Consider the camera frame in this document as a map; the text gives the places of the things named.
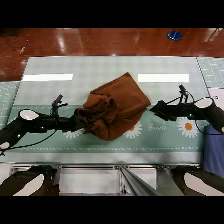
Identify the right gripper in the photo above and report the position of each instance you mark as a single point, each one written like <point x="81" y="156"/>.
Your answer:
<point x="165" y="110"/>

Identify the blue round disc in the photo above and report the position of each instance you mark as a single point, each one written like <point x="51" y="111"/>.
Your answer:
<point x="174" y="35"/>

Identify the silver frame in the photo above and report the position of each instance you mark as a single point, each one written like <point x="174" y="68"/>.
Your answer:
<point x="133" y="178"/>

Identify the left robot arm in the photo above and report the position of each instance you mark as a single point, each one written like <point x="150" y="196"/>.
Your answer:
<point x="20" y="124"/>

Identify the brown garment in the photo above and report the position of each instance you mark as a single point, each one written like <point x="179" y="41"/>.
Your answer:
<point x="115" y="106"/>

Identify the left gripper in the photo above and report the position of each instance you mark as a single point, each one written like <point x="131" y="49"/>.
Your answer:
<point x="76" y="122"/>

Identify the blue garment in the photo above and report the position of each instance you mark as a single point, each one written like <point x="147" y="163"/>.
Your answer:
<point x="214" y="150"/>

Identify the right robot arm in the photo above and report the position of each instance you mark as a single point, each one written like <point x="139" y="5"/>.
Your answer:
<point x="210" y="110"/>

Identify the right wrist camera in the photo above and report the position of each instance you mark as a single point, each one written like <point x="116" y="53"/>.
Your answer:
<point x="181" y="94"/>

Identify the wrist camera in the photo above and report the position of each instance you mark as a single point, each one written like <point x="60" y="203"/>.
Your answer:
<point x="181" y="94"/>
<point x="57" y="102"/>

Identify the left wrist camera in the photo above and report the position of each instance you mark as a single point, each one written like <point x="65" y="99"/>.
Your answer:
<point x="57" y="102"/>

